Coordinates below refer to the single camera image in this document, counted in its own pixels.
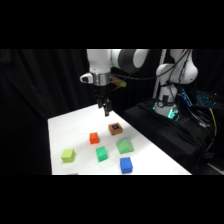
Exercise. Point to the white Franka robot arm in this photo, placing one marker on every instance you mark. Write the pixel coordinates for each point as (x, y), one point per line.
(132, 60)

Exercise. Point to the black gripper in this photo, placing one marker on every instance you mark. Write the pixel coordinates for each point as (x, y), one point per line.
(101, 91)

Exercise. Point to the dark green cube block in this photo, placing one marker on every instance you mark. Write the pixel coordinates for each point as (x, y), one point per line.
(101, 154)

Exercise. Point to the red block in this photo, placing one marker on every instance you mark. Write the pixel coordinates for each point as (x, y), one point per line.
(94, 138)

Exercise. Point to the lime green block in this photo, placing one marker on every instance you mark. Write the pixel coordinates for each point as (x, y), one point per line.
(68, 155)

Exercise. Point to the light green arch block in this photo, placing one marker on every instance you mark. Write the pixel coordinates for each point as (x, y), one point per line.
(125, 146)

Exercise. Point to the black curtain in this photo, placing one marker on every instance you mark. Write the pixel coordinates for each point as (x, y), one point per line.
(43, 100)

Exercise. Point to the brown block with blue top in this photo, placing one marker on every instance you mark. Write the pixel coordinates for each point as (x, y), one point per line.
(115, 128)

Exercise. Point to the black robot stand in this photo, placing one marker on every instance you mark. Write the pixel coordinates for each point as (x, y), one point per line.
(166, 136)

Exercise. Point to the tan tag on wrist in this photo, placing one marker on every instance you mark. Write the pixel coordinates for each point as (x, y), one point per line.
(119, 82)

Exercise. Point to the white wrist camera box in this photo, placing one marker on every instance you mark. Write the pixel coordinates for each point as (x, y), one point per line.
(86, 78)

